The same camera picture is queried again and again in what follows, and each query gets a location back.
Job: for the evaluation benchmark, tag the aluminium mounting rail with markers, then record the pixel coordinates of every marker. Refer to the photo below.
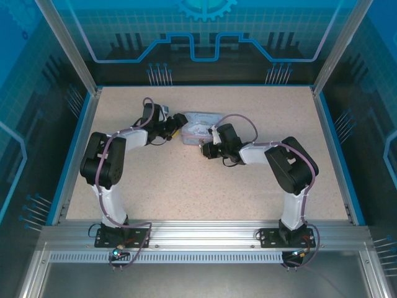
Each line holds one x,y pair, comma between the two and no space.
201,232

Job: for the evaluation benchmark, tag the small metal padlock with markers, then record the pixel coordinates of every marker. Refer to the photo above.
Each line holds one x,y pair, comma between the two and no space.
200,142

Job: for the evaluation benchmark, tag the aluminium table side rail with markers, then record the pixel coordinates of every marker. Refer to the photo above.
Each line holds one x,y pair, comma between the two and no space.
332,155
74,174

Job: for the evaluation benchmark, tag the pale blue cartoon tin box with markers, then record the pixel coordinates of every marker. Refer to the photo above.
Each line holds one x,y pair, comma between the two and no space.
198,130

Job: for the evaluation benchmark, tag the right black-white robot arm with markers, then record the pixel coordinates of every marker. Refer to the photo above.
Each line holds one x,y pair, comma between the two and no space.
291,167

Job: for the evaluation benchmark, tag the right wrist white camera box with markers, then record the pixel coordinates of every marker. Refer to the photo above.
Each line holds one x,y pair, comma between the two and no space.
215,136

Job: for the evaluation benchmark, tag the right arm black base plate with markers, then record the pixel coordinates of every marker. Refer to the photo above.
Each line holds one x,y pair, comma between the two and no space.
270,237

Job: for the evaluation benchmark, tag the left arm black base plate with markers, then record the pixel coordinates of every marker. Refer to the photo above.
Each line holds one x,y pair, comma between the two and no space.
141,237

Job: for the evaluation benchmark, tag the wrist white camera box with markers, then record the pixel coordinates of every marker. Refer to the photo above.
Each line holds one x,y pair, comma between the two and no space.
165,109
215,136

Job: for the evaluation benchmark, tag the left black-white robot arm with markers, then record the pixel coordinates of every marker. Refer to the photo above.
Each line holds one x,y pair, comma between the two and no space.
113,205

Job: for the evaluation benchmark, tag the small LED connector board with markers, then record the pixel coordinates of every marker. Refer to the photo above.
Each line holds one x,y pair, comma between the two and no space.
297,254
118,253

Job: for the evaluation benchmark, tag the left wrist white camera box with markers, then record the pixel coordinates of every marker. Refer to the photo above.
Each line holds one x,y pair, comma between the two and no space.
165,109

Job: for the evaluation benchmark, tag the aluminium frame post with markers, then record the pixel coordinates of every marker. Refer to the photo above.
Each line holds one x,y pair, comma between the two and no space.
341,49
71,52

